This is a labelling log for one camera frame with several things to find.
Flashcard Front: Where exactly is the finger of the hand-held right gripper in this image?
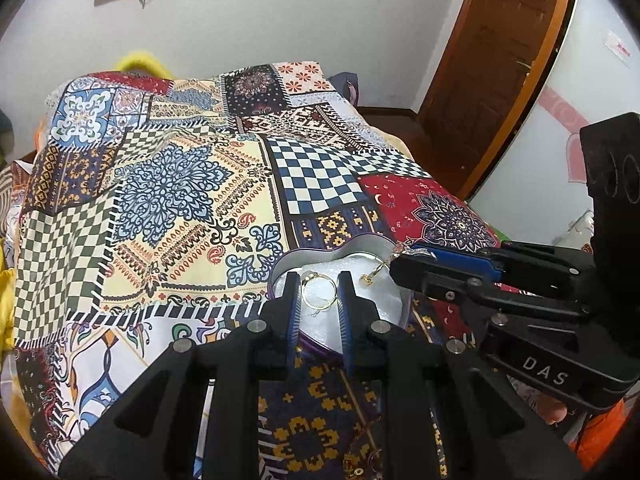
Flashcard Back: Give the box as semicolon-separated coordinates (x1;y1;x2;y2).
389;254;597;322
410;241;596;287

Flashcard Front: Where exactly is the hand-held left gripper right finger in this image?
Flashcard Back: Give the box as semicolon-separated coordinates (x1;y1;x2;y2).
337;270;584;480

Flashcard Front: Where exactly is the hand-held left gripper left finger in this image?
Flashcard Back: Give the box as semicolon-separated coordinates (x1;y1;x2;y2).
59;271;303;480

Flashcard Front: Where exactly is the heart-shaped tin box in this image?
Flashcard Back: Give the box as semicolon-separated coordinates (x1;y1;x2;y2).
267;237;416;362

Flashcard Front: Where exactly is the gold bangle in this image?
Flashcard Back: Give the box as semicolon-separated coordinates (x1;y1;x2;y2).
299;269;339;312

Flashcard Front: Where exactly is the gold earring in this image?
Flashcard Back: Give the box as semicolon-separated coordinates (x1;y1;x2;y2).
362;244;407;287

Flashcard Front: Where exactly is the dark wooden headboard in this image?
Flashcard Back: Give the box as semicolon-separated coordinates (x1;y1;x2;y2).
359;106;427;147

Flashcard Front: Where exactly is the patchwork printed blanket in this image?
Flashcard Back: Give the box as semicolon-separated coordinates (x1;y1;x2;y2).
10;62;506;480

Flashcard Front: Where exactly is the brown wooden door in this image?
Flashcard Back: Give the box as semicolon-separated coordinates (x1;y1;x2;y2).
416;0;584;202

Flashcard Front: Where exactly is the purple pillow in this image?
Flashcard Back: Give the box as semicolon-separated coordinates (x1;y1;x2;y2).
332;71;362;107

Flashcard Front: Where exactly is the orange cloth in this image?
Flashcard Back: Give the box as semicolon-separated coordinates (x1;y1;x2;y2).
575;397;640;463

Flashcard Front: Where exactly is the yellow cloth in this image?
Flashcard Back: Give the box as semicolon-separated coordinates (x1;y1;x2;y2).
0;245;22;353

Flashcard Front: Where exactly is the yellow plush item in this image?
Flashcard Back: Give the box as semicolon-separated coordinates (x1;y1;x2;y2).
116;50;177;80

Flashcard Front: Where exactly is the pink wall sticker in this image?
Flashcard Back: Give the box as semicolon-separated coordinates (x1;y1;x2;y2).
540;85;596;186

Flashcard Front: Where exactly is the red wall label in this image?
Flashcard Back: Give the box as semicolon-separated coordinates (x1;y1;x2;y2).
604;29;637;67

